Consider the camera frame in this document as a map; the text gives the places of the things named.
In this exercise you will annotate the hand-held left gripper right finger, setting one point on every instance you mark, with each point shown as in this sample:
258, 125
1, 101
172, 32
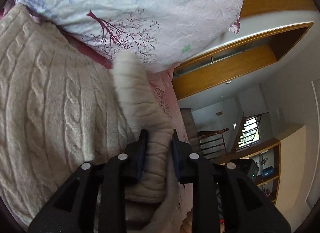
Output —
175, 158

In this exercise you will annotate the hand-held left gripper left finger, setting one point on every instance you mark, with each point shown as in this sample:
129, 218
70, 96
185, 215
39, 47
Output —
142, 153

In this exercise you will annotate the dark stair railing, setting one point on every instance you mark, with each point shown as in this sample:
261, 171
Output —
212, 145

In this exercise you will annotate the pink floral bed sheet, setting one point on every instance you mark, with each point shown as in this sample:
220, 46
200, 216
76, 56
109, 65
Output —
170, 113

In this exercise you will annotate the barred window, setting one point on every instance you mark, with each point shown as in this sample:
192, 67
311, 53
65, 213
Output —
250, 133

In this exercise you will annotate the blue box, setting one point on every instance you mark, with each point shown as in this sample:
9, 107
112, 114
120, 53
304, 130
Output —
268, 171

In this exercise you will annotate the wooden shelf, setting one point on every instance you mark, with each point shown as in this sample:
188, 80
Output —
276, 163

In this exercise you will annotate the tree print floral pillow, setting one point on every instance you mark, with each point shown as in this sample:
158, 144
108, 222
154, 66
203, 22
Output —
162, 10

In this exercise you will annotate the wooden sliding door frame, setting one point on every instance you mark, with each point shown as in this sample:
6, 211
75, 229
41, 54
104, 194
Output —
225, 67

